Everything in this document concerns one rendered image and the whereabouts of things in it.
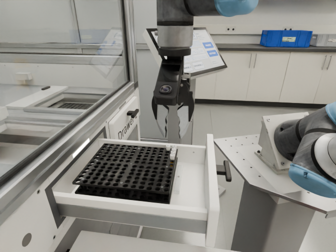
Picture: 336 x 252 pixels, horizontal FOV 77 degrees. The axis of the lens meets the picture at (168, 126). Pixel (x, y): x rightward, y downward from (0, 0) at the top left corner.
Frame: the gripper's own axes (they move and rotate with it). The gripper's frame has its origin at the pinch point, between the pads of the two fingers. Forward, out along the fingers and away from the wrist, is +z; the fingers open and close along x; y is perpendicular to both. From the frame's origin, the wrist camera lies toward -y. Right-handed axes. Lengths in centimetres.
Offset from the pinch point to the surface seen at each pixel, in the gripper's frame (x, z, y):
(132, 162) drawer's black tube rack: 10.1, 7.5, -2.8
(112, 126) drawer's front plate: 21.6, 5.9, 13.8
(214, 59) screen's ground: -14, -4, 95
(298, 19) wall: -157, -29, 361
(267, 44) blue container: -103, 4, 305
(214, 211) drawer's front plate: -9.8, 5.4, -17.7
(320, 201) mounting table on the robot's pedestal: -42.5, 21.6, 5.3
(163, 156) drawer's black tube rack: 2.6, 7.5, 1.3
